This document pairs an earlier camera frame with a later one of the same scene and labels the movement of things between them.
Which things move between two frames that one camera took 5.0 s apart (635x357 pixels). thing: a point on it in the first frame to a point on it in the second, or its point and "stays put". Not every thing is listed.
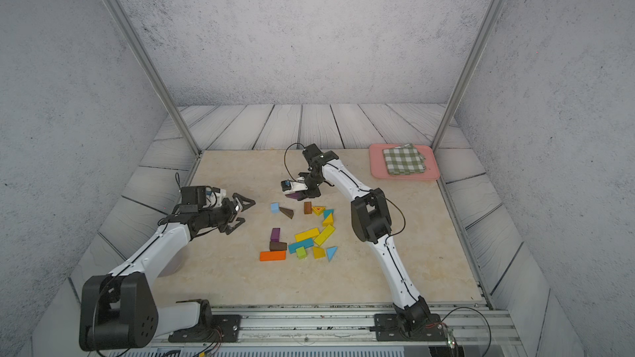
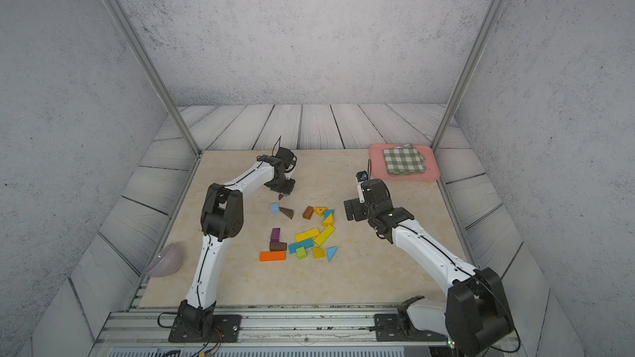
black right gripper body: [312, 182] to [360, 211]
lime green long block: [324, 235] stays put
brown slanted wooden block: [289, 213] stays put
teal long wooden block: [306, 243] stays put
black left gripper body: [219, 216] to [285, 186]
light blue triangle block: [331, 252] stays put
